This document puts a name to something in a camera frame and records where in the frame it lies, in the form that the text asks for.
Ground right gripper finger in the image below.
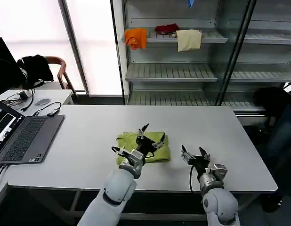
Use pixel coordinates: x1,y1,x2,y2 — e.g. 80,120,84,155
181,145,194,163
199,147,211,161

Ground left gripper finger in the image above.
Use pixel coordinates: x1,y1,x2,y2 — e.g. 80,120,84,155
153,132,166,149
137,122,150,139

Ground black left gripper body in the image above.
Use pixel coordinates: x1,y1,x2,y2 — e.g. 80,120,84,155
135,137,158,155

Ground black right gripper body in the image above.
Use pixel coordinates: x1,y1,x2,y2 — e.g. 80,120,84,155
188,155,211,175

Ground green t-shirt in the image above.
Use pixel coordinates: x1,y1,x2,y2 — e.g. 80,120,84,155
116,131,171,165

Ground white work table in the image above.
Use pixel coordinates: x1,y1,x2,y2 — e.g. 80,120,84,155
1,105,278,219

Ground grey metal shelf with cloths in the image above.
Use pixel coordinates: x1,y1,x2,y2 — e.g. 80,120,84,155
110,0,233,113

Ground person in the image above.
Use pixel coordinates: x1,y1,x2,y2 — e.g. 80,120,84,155
260,103,291,214

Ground black bag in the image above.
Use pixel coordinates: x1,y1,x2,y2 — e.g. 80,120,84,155
253,86,291,125

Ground small white desk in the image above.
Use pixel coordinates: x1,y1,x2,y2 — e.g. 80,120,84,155
0,89,74,113

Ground brown wooden chair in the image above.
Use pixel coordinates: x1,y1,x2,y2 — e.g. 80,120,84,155
45,56,78,97

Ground grey metal shelf behind glass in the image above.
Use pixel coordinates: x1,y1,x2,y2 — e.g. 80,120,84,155
218,0,291,116

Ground grey oval mouse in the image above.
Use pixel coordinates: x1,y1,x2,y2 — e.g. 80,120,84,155
34,98,51,106

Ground grey open laptop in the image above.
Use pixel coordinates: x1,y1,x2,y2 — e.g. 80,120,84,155
0,97,65,165

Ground black jacket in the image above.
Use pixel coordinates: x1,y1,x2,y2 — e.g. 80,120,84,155
17,54,54,89

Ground black monitor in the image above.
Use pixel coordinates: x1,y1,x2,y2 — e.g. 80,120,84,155
0,37,17,64

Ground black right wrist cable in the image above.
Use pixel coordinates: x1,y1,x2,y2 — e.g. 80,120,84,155
189,164,203,194

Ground black dongle with cable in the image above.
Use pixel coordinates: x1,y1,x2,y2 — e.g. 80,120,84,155
32,102,63,117

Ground grey window post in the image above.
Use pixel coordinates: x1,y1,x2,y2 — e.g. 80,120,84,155
57,0,90,96

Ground tangled black desk cables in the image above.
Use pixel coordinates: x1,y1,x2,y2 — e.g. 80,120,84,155
1,89,36,112

